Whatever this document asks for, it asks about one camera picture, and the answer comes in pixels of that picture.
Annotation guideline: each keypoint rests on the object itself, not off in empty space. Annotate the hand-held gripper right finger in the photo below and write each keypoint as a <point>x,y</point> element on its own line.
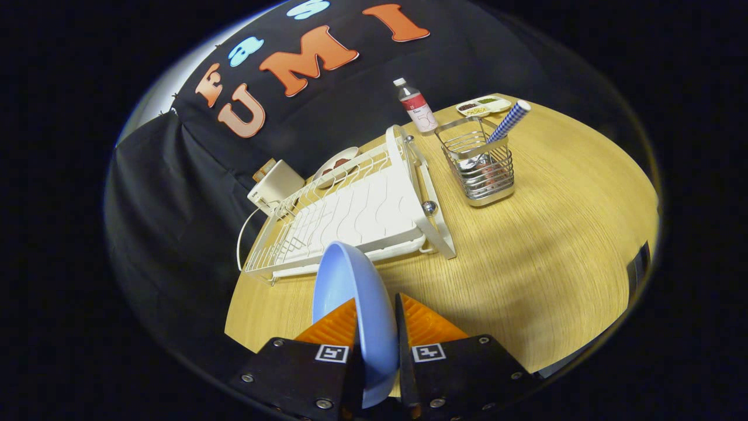
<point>461,374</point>

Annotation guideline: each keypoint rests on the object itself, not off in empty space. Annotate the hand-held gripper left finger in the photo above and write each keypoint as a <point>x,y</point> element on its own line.
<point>298,374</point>

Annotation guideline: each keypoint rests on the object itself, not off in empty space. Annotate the blue plate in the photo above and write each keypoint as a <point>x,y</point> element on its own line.
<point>356,280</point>

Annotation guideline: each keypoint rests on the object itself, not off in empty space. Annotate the white plate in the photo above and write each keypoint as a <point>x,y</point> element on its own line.
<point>346,154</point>

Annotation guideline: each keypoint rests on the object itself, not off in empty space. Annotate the white divided condiment dish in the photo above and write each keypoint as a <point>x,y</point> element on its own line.
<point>501,106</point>

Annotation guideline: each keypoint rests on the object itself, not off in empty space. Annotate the white toaster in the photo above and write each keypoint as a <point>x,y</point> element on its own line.
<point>280,182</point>

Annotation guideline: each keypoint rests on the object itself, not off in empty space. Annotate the brown toast slice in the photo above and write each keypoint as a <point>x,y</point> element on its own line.
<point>259,174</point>
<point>268,165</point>

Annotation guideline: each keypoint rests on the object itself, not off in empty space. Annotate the red food pieces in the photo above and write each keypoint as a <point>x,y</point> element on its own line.
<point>338,165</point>

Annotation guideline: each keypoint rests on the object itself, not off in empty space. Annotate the black backdrop cloth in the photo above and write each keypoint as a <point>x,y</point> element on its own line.
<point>175,193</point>

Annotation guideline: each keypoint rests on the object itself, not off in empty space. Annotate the clear bottle with red label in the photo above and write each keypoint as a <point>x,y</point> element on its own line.
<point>421,111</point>

